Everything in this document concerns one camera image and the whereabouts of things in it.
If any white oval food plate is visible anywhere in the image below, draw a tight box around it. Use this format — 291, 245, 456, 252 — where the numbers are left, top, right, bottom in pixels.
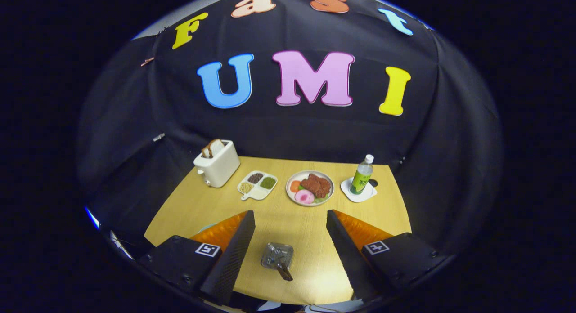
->
286, 170, 335, 207

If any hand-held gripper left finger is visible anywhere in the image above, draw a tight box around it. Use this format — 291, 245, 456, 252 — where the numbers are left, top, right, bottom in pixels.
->
137, 210, 256, 306

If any white toaster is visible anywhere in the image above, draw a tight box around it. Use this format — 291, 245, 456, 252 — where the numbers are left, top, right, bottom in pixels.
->
193, 140, 241, 188

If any white-edged laptop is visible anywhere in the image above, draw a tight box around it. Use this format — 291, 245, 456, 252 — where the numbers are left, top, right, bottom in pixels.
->
109, 230, 135, 259

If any brown meat piece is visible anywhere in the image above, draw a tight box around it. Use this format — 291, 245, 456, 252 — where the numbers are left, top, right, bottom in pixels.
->
300, 174, 332, 198

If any silver spoon brown handle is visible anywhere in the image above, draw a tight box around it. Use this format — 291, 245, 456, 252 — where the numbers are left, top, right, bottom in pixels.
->
275, 259, 294, 282

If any white divided dish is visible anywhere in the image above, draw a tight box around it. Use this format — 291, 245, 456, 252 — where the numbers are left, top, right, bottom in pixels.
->
237, 170, 278, 201

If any white square coaster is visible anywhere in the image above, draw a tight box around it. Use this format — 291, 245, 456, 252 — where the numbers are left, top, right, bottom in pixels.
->
340, 177, 378, 203

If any green label drink bottle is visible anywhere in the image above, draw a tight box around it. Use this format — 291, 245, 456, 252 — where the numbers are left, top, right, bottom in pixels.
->
350, 154, 374, 195

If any metal wire cutlery basket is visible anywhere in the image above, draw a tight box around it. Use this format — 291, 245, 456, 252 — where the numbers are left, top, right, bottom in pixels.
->
261, 242, 294, 271

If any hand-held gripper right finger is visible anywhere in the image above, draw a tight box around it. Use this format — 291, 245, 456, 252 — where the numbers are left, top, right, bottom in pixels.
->
326, 210, 450, 300

